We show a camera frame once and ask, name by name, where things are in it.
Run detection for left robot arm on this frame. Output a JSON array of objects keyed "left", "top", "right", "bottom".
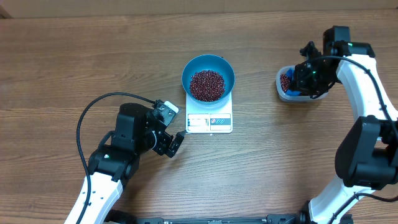
[{"left": 65, "top": 100, "right": 185, "bottom": 223}]

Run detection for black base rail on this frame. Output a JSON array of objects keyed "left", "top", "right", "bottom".
[{"left": 104, "top": 209, "right": 313, "bottom": 224}]

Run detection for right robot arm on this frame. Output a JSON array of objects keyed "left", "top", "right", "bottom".
[{"left": 286, "top": 26, "right": 397, "bottom": 223}]

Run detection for white digital kitchen scale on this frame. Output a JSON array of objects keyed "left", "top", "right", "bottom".
[{"left": 185, "top": 93, "right": 233, "bottom": 134}]

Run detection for teal metal bowl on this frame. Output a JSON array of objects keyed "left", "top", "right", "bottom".
[{"left": 182, "top": 54, "right": 236, "bottom": 104}]

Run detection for blue plastic measuring scoop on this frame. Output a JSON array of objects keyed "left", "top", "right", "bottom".
[{"left": 281, "top": 68, "right": 307, "bottom": 96}]

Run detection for red adzuki beans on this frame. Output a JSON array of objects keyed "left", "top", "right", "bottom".
[{"left": 188, "top": 70, "right": 292, "bottom": 103}]

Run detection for clear plastic food container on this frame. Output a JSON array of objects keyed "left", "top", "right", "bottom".
[{"left": 275, "top": 65, "right": 328, "bottom": 103}]

